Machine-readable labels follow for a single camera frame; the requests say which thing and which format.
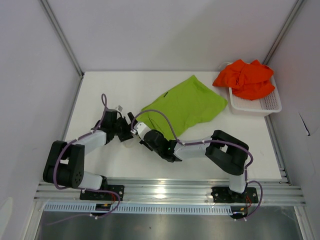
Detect aluminium frame rail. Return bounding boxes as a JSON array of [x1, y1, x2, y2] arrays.
[[33, 178, 306, 206]]

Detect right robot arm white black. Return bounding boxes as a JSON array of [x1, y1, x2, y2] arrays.
[[138, 130, 253, 202]]

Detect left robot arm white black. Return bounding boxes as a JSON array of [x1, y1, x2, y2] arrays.
[[42, 109, 133, 200]]

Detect orange shorts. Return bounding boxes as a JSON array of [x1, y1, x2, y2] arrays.
[[212, 59, 275, 101]]

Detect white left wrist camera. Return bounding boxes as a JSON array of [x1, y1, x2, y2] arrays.
[[115, 105, 123, 112]]

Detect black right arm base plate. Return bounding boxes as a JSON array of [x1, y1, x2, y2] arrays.
[[211, 186, 259, 204]]

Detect white slotted cable duct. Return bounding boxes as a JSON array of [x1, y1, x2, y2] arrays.
[[44, 202, 233, 216]]

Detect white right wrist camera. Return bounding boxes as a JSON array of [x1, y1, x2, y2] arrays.
[[133, 121, 151, 140]]

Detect corner aluminium post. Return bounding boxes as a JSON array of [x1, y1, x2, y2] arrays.
[[262, 0, 307, 65], [38, 0, 84, 78]]

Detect white plastic perforated basket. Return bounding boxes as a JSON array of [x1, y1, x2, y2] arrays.
[[221, 62, 282, 117]]

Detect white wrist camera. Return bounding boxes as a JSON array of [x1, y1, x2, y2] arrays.
[[133, 121, 151, 140], [115, 105, 123, 112]]

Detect right corner aluminium post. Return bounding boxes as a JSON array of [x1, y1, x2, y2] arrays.
[[262, 0, 307, 65]]

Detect lime green shorts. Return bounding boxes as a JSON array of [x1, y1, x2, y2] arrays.
[[136, 75, 228, 140]]

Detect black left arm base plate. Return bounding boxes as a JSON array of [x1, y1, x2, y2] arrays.
[[79, 185, 125, 201]]

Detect left corner aluminium post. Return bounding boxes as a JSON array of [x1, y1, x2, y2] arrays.
[[38, 0, 84, 78]]

